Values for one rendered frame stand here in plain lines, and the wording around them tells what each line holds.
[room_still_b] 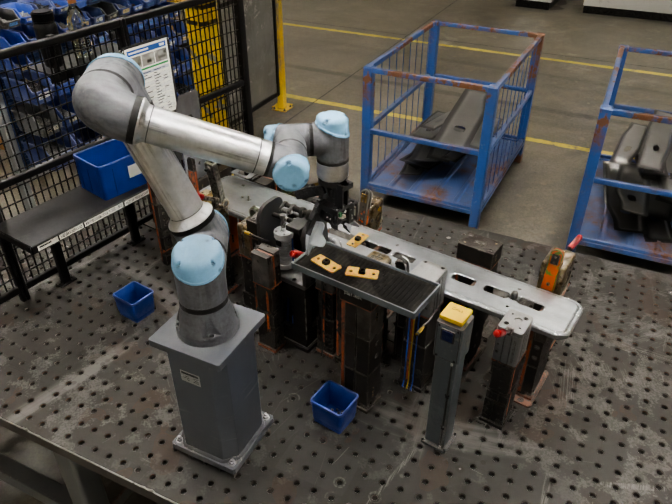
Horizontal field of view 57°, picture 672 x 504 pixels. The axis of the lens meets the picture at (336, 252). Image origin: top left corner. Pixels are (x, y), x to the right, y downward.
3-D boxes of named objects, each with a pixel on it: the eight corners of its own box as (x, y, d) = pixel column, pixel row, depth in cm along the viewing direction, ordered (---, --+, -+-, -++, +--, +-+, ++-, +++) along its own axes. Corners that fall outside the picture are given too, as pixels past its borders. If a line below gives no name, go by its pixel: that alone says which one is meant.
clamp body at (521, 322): (518, 410, 183) (541, 316, 163) (504, 436, 175) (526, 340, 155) (488, 396, 188) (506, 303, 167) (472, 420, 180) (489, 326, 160)
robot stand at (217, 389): (234, 475, 165) (218, 366, 142) (172, 447, 172) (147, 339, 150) (274, 420, 180) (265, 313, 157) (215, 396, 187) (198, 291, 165)
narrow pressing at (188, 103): (209, 173, 242) (198, 88, 223) (187, 185, 234) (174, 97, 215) (208, 173, 242) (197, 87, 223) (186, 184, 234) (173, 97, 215)
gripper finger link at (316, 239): (313, 261, 151) (329, 226, 150) (297, 251, 154) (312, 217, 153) (321, 262, 153) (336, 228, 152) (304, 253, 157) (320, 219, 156)
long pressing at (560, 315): (588, 301, 179) (590, 297, 178) (564, 346, 164) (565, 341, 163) (229, 175, 243) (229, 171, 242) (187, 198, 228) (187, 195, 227)
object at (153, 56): (179, 110, 256) (168, 33, 239) (136, 128, 241) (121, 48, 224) (176, 109, 257) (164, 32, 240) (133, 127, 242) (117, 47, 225)
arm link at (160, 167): (191, 284, 153) (60, 83, 123) (196, 250, 166) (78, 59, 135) (235, 268, 152) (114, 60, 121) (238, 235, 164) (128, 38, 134)
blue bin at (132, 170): (176, 170, 237) (171, 139, 230) (106, 201, 218) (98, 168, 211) (149, 158, 246) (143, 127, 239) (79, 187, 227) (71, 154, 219)
